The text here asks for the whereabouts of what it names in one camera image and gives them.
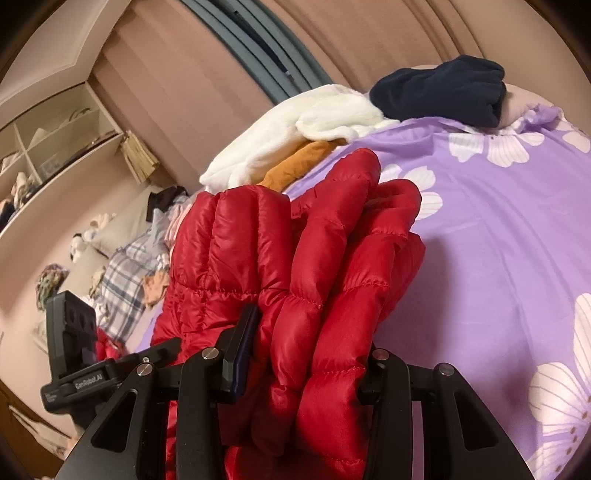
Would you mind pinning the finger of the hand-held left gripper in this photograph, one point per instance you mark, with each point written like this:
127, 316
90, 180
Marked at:
161, 351

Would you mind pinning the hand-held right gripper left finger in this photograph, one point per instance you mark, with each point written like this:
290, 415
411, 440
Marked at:
242, 355

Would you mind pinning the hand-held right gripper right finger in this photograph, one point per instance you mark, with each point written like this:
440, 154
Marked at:
388, 369

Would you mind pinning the red puffer jacket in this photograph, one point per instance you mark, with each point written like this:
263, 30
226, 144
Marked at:
277, 240

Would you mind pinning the multicoloured cloth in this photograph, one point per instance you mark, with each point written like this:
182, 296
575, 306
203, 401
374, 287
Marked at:
51, 281

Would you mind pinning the tan cloth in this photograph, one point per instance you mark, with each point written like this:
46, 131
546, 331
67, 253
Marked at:
157, 286

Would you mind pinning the plaid pillow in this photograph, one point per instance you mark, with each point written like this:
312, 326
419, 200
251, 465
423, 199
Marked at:
120, 277

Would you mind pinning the white plush toy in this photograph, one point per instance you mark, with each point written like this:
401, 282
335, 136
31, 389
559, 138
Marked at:
81, 244

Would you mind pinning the beige pillow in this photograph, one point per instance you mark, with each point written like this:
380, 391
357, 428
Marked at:
122, 228

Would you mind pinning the pink garment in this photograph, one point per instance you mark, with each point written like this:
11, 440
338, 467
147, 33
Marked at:
178, 224

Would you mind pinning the black garment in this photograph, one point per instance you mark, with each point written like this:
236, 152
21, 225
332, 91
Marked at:
161, 201

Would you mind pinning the purple floral bedsheet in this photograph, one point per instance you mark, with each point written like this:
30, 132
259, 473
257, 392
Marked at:
498, 230

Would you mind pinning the woven straw bag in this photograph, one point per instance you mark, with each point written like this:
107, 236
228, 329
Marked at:
138, 159

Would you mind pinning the orange garment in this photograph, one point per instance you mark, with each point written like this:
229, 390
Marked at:
295, 166

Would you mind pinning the white open shelf cabinet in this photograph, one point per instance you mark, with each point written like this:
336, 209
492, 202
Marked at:
69, 134

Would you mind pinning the white fleece garment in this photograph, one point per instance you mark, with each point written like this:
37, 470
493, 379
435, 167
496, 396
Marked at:
277, 134

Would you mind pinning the mauve curtain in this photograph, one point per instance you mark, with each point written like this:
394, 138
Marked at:
184, 92

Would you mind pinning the navy fleece garment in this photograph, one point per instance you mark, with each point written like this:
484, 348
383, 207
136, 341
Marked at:
438, 92

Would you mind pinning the mauve mattress sheet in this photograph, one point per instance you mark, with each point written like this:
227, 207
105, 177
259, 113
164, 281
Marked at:
517, 104

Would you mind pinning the blue-grey curtain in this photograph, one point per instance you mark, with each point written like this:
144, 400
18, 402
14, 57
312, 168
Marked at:
258, 46

